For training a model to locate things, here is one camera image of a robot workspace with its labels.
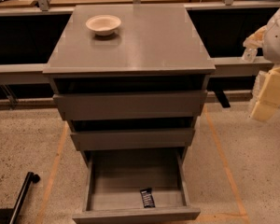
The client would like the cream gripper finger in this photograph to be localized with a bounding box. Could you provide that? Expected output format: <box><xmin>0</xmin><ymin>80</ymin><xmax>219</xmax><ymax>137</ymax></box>
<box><xmin>243</xmin><ymin>25</ymin><xmax>267</xmax><ymax>48</ymax></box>
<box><xmin>250</xmin><ymin>65</ymin><xmax>280</xmax><ymax>121</ymax></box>

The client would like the grey top drawer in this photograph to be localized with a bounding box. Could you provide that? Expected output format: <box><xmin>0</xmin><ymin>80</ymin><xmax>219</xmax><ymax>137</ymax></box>
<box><xmin>53</xmin><ymin>91</ymin><xmax>206</xmax><ymax>120</ymax></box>

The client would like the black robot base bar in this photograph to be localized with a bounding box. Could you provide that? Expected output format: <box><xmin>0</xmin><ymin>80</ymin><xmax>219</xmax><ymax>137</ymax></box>
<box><xmin>0</xmin><ymin>172</ymin><xmax>40</xmax><ymax>224</ymax></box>

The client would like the white paper bowl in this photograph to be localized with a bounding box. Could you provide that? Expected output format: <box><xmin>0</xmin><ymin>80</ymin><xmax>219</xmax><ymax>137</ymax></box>
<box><xmin>86</xmin><ymin>15</ymin><xmax>121</xmax><ymax>36</ymax></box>

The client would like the grey drawer cabinet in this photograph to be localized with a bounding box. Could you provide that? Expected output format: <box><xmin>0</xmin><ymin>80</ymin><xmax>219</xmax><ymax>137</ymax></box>
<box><xmin>42</xmin><ymin>4</ymin><xmax>217</xmax><ymax>170</ymax></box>

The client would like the grey open bottom drawer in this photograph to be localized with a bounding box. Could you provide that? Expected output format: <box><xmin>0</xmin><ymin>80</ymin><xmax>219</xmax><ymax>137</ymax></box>
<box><xmin>73</xmin><ymin>148</ymin><xmax>200</xmax><ymax>224</ymax></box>

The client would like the dark blue rxbar wrapper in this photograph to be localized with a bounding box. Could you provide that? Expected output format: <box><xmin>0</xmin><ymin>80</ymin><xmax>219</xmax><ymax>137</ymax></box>
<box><xmin>140</xmin><ymin>188</ymin><xmax>155</xmax><ymax>208</ymax></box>

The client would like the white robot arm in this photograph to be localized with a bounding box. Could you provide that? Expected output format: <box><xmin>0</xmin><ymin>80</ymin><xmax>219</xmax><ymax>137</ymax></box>
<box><xmin>242</xmin><ymin>8</ymin><xmax>280</xmax><ymax>121</ymax></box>

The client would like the grey metal rail frame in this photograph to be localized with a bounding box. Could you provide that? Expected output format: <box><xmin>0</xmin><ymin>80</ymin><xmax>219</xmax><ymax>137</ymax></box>
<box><xmin>0</xmin><ymin>1</ymin><xmax>280</xmax><ymax>85</ymax></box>

